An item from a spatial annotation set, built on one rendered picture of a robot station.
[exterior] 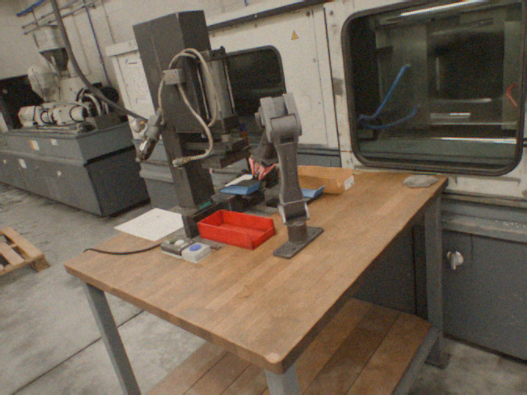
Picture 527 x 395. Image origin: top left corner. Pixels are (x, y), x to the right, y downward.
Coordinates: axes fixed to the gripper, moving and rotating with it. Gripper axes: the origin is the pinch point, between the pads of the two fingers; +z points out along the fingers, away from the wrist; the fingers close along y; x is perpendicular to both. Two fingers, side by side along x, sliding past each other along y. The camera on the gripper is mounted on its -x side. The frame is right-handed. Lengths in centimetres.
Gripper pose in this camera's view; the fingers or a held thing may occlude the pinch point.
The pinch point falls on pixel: (257, 175)
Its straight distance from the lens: 149.3
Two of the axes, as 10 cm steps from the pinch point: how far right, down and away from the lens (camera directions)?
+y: -7.3, -5.5, 4.1
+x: -6.3, 3.0, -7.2
